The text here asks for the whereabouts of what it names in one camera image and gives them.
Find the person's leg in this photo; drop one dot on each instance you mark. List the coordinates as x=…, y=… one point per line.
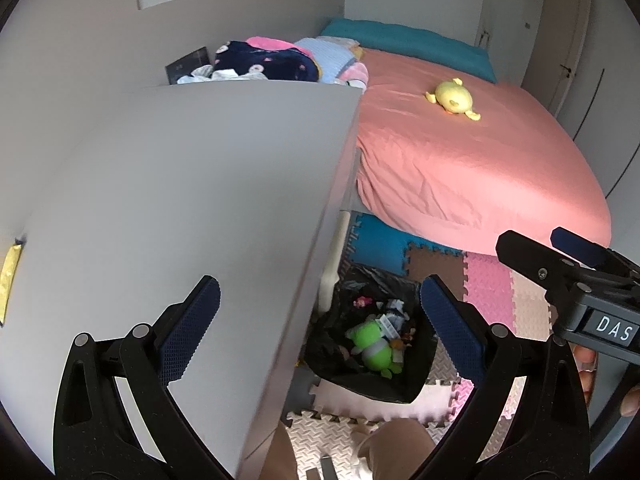
x=394, y=451

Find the pink bed sheet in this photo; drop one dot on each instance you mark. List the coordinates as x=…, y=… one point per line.
x=461, y=183

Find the pink folded cloth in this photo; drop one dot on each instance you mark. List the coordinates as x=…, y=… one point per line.
x=273, y=44

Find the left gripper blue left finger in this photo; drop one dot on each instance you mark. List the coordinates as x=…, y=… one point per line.
x=115, y=417

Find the teal pillow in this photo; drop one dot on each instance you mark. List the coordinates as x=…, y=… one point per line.
x=415, y=43

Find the yellow snack wrapper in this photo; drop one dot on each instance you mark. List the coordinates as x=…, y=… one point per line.
x=8, y=270

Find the light blue folded blanket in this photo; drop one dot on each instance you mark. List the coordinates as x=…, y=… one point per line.
x=333, y=55

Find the small pink doll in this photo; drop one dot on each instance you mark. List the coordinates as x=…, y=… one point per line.
x=362, y=302

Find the white wardrobe doors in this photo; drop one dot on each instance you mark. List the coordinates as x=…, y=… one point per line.
x=580, y=60

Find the black trash bag bin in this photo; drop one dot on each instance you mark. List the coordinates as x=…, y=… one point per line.
x=327, y=349

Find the white crumpled cloth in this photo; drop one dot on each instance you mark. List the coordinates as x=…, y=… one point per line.
x=206, y=73

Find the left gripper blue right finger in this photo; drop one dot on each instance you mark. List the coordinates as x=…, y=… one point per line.
x=549, y=435

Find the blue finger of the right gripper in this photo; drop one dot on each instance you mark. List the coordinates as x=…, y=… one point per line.
x=591, y=254

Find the black wall socket panel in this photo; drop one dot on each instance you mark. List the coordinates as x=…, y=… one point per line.
x=186, y=65

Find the yellow duck plush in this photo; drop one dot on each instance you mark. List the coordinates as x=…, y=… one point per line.
x=454, y=98

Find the green watermelon bunny plush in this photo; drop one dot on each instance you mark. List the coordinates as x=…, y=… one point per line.
x=379, y=346

